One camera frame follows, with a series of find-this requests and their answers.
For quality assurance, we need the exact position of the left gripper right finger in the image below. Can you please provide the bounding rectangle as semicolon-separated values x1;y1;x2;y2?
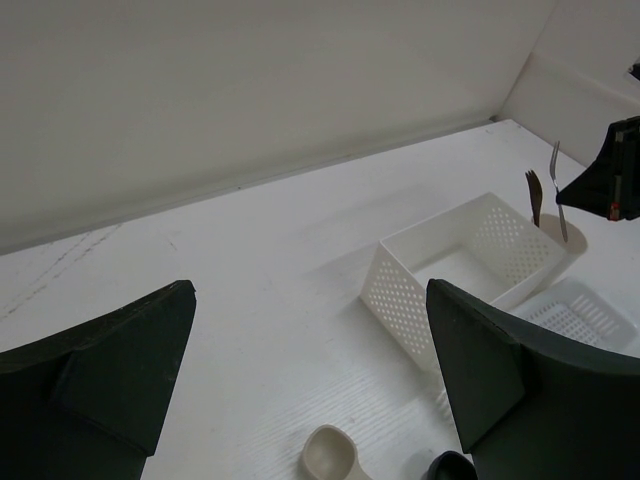
426;279;639;479

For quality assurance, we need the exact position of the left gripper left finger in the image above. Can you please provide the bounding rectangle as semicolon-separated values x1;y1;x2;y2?
1;280;196;479

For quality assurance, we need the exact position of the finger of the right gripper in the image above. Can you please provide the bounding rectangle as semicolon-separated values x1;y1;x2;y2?
556;116;639;221

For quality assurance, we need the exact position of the silver metal fork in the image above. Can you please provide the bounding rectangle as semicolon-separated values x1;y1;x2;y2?
549;140;569;243

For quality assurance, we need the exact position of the black spoon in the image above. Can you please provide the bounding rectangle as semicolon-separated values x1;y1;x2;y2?
422;451;478;480

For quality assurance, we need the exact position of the beige spoon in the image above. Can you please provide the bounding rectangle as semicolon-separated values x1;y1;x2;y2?
300;424;370;480

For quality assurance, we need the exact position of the white mesh tray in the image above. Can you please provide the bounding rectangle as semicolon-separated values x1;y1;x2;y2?
510;277;639;353

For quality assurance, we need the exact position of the white perforated box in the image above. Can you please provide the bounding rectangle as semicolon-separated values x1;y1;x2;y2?
360;193;566;372

